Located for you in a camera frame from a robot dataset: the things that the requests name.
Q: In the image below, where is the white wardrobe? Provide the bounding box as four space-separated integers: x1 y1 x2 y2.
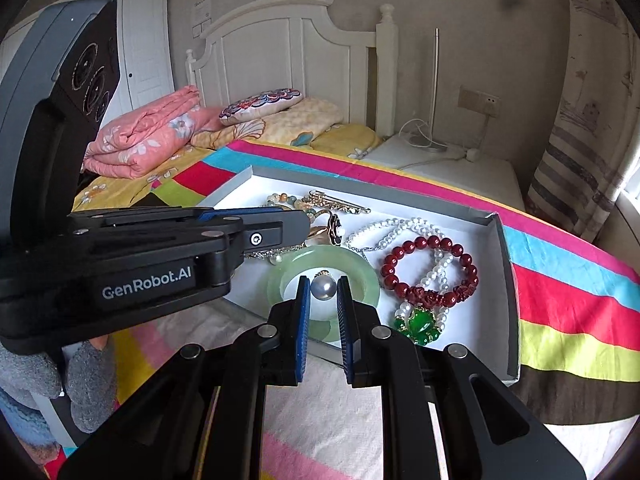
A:
0 0 176 111

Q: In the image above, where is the multicolour bead bracelet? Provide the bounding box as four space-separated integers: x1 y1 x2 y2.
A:
265 191 321 213

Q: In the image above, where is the red bead bracelet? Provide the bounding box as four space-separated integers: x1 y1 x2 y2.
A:
381 235 479 310

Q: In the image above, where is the wall socket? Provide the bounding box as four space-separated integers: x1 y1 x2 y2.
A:
457 86 501 118

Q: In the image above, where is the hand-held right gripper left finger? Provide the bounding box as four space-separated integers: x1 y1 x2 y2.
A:
57 275 312 480

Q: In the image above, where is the striped curtain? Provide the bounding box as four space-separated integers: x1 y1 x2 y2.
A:
522 0 640 246

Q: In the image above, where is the silver chain with pearl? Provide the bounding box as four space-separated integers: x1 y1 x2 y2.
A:
245 247 302 267

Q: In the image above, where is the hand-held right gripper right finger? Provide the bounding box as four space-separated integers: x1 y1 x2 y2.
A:
336 275 586 480

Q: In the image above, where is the white jewelry box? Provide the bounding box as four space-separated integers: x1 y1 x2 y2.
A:
197 165 521 386

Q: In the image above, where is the green jade bangle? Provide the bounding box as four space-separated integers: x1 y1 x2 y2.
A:
266 246 381 343

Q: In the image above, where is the white pearl necklace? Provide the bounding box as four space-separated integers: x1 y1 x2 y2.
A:
345 217 473 326

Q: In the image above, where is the person's left hand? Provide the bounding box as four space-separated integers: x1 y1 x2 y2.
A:
0 335 118 433

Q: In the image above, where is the folded pink floral quilt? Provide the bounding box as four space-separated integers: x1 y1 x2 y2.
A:
82 85 221 178

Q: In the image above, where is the white nightstand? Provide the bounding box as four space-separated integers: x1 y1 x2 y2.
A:
360 132 526 213

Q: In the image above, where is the yellow pillow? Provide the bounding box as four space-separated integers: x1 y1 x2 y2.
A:
192 97 346 150

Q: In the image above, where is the patterned embroidered pillow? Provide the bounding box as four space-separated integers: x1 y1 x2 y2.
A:
219 87 304 127

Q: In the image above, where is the gold pin brooch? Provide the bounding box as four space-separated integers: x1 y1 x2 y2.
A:
302 190 372 215

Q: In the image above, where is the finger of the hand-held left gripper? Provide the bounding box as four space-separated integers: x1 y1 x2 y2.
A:
197 206 301 224
235 210 310 257

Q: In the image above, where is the pearl earring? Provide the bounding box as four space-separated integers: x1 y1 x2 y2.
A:
310 270 337 303

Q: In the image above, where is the wall paper notice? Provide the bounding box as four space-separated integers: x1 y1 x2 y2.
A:
192 0 213 38

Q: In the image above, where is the yellow floral bedsheet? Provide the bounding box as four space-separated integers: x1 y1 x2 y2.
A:
72 122 383 211

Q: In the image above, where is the black and gold brooch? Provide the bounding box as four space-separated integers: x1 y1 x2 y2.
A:
307 212 348 248

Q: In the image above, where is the green gem pendant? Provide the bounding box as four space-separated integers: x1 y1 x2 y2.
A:
393 305 443 347

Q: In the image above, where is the striped colourful blanket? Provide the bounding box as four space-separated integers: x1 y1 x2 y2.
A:
42 140 640 480

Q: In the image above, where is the white wooden headboard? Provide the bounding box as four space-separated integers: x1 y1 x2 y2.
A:
185 0 399 136

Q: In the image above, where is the white cable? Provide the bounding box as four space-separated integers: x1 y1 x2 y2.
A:
397 110 493 171

